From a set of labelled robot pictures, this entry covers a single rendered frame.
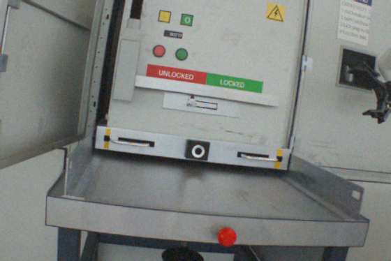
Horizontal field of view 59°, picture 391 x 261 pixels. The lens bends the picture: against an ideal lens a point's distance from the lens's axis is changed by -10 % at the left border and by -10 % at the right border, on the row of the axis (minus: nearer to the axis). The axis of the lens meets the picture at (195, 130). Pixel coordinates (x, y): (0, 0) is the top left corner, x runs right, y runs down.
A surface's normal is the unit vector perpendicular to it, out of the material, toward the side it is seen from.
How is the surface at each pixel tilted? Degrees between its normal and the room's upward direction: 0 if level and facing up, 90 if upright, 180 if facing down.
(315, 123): 90
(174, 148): 90
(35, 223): 90
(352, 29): 90
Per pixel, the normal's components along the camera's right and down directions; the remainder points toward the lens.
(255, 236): 0.15, 0.12
